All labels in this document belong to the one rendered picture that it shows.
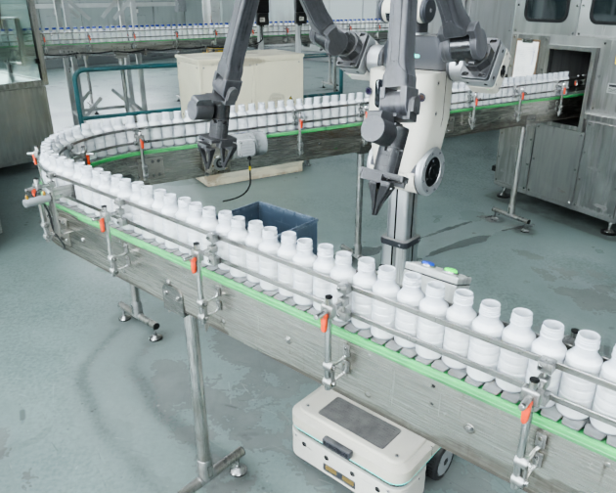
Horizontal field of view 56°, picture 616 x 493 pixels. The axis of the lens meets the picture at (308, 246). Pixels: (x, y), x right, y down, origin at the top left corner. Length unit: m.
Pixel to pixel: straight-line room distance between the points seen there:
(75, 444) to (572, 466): 2.03
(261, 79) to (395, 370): 4.69
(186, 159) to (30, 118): 3.81
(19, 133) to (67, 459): 4.57
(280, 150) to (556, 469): 2.48
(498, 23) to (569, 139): 3.57
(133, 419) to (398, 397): 1.65
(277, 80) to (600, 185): 3.02
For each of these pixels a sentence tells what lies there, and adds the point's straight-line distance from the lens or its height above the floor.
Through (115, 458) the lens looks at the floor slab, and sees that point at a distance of 2.60.
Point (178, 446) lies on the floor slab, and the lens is 2.58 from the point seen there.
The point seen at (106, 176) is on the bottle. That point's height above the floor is 1.16.
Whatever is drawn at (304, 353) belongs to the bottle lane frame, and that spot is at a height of 0.89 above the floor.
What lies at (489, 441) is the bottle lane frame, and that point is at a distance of 1.26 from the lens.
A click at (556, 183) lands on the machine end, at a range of 5.15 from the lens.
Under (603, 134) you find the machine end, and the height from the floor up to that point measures 0.75.
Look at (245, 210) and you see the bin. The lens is 2.29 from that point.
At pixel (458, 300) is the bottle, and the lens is 1.18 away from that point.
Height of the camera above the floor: 1.71
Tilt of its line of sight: 24 degrees down
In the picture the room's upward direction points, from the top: straight up
